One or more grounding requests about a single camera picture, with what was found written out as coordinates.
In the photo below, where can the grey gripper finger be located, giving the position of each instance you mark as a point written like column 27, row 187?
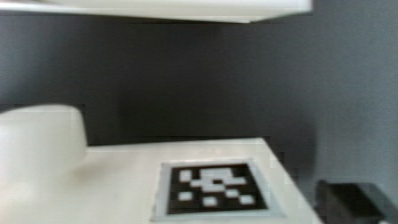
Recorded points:
column 352, row 203

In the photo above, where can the white front drawer with knob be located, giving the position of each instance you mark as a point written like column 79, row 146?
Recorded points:
column 198, row 182

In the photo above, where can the white drawer cabinet box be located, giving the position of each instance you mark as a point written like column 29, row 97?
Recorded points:
column 230, row 11

